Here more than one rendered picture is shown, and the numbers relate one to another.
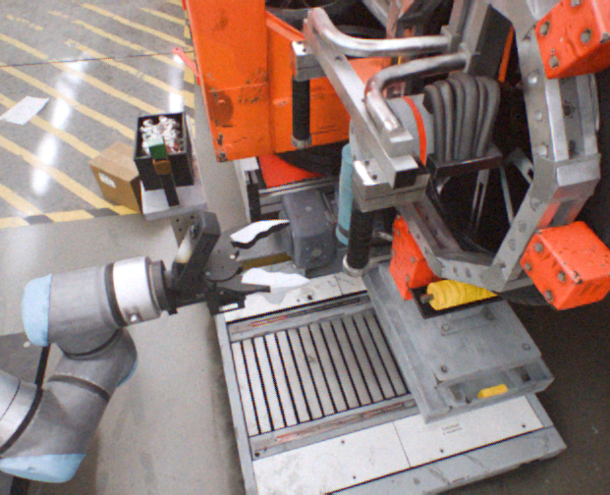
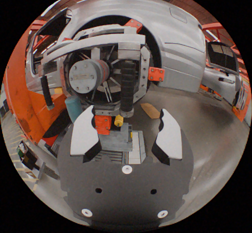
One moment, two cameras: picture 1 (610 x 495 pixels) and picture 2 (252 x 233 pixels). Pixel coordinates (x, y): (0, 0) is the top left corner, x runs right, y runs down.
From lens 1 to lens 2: 62 cm
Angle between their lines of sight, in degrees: 57
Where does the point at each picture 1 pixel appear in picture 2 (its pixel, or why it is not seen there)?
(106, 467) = not seen: hidden behind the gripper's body
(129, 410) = not seen: hidden behind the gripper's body
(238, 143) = (35, 135)
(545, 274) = (157, 75)
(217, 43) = (16, 100)
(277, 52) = (32, 97)
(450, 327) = (115, 133)
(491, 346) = (123, 129)
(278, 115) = (39, 118)
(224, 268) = (158, 187)
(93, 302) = not seen: outside the picture
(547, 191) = (147, 54)
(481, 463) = (142, 144)
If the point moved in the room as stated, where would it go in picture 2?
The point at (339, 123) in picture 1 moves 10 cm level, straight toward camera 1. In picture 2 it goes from (54, 111) to (58, 115)
